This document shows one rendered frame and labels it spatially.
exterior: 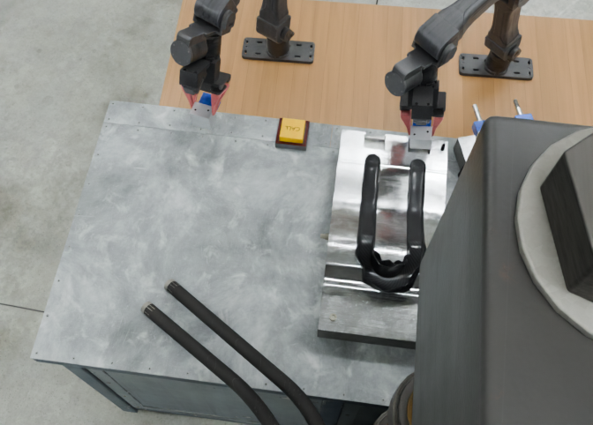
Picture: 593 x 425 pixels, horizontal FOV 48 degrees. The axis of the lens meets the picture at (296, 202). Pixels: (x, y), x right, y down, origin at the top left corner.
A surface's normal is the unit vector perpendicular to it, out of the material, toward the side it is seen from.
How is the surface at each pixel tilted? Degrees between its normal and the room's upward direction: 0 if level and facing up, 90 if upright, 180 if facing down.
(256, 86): 0
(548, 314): 0
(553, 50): 0
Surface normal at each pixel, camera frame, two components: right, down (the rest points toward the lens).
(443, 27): -0.15, -0.32
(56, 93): 0.00, -0.45
